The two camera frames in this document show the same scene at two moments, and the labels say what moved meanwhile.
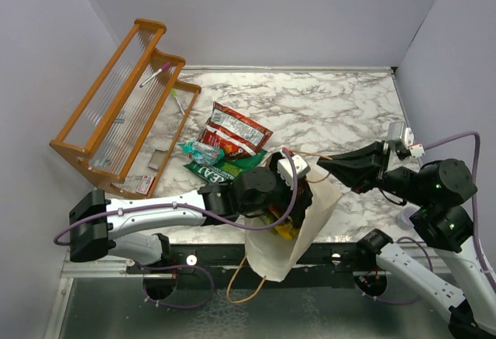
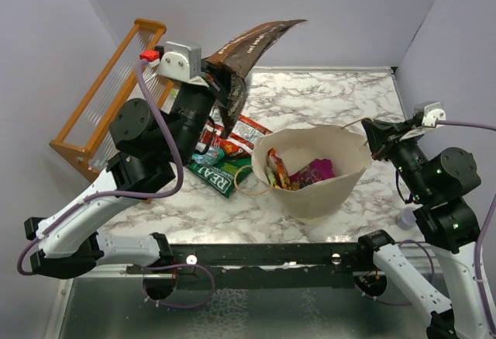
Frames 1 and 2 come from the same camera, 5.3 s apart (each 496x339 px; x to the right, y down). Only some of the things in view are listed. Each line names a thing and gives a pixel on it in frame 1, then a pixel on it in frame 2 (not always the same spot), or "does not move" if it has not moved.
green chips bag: x=226 y=168 does not move
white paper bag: x=280 y=259 to x=320 y=201
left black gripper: x=304 y=199 to x=219 y=90
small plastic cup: x=403 y=215 does not move
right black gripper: x=362 y=167 to x=381 y=133
